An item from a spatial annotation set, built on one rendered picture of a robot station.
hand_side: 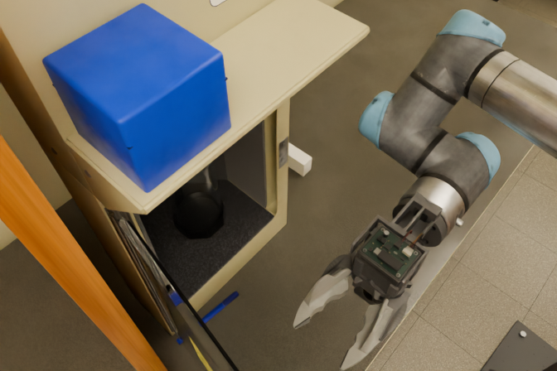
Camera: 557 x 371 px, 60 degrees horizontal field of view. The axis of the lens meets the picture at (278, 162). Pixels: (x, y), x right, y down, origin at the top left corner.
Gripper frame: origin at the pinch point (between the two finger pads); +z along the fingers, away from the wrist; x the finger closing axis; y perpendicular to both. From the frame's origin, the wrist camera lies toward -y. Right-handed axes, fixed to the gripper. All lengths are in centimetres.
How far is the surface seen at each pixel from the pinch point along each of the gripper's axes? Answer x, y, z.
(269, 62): -18.7, 22.9, -11.7
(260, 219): -27.5, -26.5, -17.6
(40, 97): -25.9, 28.0, 8.2
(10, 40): -25.8, 33.8, 8.1
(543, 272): 32, -128, -118
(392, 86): -33, -34, -74
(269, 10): -24.8, 22.9, -18.2
